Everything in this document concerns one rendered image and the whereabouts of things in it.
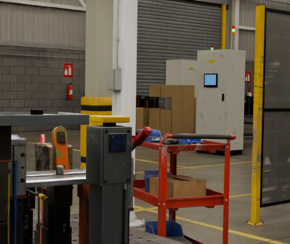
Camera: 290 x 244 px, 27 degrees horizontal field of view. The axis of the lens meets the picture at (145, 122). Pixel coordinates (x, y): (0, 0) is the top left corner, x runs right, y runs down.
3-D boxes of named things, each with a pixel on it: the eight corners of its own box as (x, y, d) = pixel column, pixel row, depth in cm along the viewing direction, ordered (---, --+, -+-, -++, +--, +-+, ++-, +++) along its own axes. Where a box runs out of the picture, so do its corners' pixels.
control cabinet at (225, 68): (193, 152, 1199) (196, 27, 1186) (212, 150, 1233) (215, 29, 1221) (224, 156, 1138) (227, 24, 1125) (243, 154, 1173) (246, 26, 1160)
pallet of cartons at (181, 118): (204, 140, 1509) (205, 85, 1502) (182, 141, 1455) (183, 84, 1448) (170, 136, 1597) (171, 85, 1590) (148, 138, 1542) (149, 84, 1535)
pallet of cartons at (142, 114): (165, 136, 1612) (165, 108, 1608) (142, 137, 1557) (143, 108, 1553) (134, 133, 1699) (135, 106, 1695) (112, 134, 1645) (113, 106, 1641)
